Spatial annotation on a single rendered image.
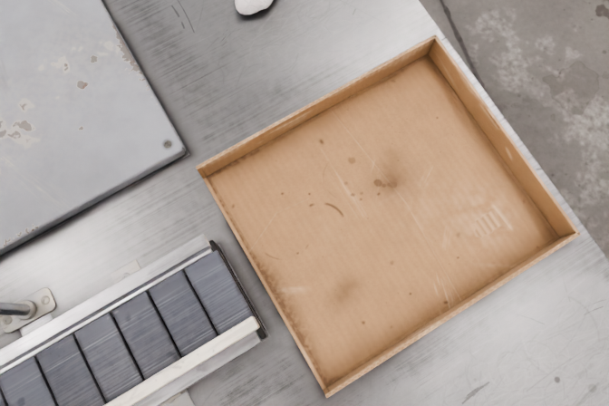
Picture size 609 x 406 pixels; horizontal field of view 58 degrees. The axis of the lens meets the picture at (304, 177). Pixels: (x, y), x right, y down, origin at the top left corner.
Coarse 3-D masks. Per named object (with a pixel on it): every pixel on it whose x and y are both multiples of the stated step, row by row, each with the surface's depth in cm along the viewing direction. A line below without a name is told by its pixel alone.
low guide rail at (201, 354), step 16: (224, 336) 48; (240, 336) 48; (192, 352) 48; (208, 352) 48; (176, 368) 47; (192, 368) 48; (144, 384) 47; (160, 384) 47; (112, 400) 47; (128, 400) 47
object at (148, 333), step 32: (160, 288) 52; (192, 288) 53; (224, 288) 53; (96, 320) 52; (128, 320) 52; (160, 320) 52; (192, 320) 52; (224, 320) 52; (64, 352) 51; (96, 352) 51; (128, 352) 51; (160, 352) 51; (0, 384) 50; (32, 384) 50; (64, 384) 50; (96, 384) 50; (128, 384) 50
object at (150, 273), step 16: (192, 240) 46; (176, 256) 45; (192, 256) 46; (144, 272) 45; (160, 272) 45; (112, 288) 44; (128, 288) 44; (80, 304) 44; (96, 304) 44; (112, 304) 45; (64, 320) 44; (80, 320) 44; (32, 336) 43; (48, 336) 43; (0, 352) 43; (16, 352) 43; (0, 368) 43
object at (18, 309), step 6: (0, 306) 50; (6, 306) 51; (12, 306) 52; (18, 306) 54; (24, 306) 55; (0, 312) 50; (6, 312) 52; (12, 312) 52; (18, 312) 54; (24, 312) 55
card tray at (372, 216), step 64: (384, 64) 60; (448, 64) 61; (320, 128) 62; (384, 128) 62; (448, 128) 62; (256, 192) 60; (320, 192) 60; (384, 192) 60; (448, 192) 60; (512, 192) 60; (256, 256) 58; (320, 256) 58; (384, 256) 58; (448, 256) 58; (512, 256) 58; (320, 320) 56; (384, 320) 56; (320, 384) 55
